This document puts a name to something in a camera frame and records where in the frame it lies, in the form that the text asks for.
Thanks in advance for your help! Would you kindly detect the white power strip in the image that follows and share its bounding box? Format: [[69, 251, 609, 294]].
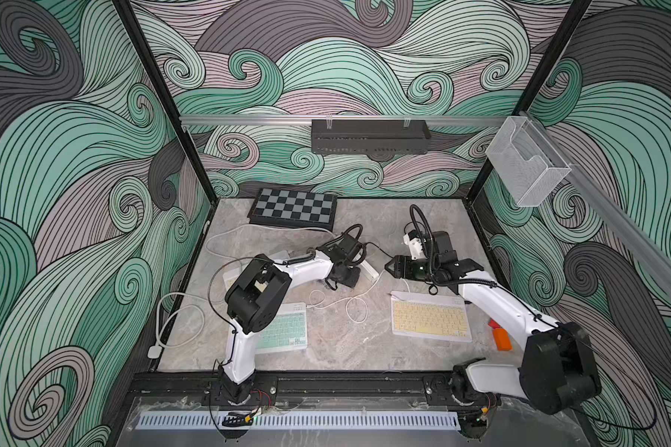
[[359, 260, 380, 281]]

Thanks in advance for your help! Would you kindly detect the green wireless keyboard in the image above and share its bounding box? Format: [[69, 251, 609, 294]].
[[256, 303, 309, 354]]

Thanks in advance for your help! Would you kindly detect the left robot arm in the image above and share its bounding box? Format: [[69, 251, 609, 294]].
[[221, 233, 366, 386]]

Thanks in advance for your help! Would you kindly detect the yellow keyboard right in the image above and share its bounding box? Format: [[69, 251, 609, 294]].
[[390, 291, 473, 343]]

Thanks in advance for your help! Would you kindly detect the yellow keyboard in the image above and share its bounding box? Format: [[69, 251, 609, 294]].
[[223, 251, 289, 290], [390, 291, 473, 343]]

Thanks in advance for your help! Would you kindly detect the yellow keyboard left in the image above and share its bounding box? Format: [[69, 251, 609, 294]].
[[223, 251, 289, 290]]

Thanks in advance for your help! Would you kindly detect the black chessboard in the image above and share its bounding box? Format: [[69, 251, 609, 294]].
[[247, 188, 337, 231]]

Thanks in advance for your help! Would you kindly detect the orange red tool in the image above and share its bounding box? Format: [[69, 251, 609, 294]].
[[488, 320, 513, 351]]

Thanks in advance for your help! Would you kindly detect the black charging cable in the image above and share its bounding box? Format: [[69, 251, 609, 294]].
[[364, 241, 395, 261]]

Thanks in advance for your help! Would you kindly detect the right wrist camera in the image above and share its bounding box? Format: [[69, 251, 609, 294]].
[[403, 230, 427, 260]]

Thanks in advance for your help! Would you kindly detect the black wall tray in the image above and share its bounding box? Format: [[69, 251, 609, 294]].
[[311, 118, 432, 161]]

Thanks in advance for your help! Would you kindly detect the clear plastic wall bin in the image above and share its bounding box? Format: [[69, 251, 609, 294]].
[[486, 115, 571, 208]]

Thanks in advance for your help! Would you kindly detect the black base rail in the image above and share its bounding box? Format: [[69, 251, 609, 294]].
[[125, 371, 571, 408]]

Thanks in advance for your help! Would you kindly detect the white slotted cable duct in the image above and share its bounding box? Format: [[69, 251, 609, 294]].
[[135, 410, 460, 431]]

